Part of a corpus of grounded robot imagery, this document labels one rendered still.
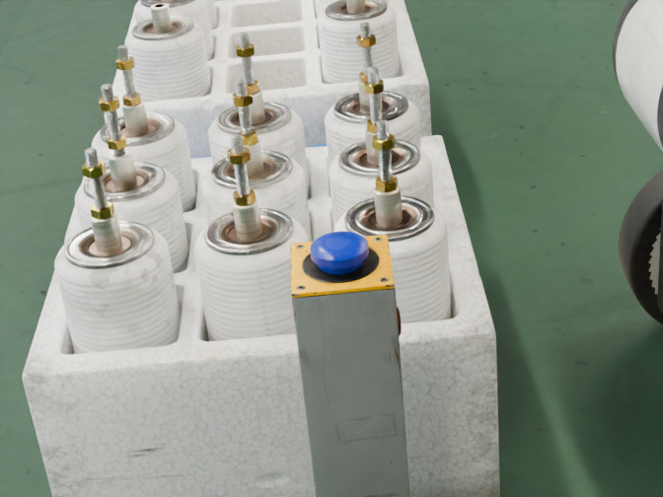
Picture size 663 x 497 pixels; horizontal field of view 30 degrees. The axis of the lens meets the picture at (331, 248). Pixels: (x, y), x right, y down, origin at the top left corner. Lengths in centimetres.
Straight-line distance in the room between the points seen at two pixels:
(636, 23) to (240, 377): 42
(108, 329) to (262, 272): 14
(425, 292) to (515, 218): 54
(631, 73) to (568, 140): 85
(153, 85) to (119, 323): 54
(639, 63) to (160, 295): 43
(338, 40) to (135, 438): 62
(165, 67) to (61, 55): 77
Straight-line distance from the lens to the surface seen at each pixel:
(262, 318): 103
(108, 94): 112
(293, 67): 161
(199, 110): 149
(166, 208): 114
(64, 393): 105
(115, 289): 102
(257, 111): 124
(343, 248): 84
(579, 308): 138
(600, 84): 193
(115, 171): 114
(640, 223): 125
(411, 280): 102
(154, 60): 151
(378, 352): 86
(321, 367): 86
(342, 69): 151
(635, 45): 91
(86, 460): 109
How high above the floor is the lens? 75
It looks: 30 degrees down
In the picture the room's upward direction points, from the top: 6 degrees counter-clockwise
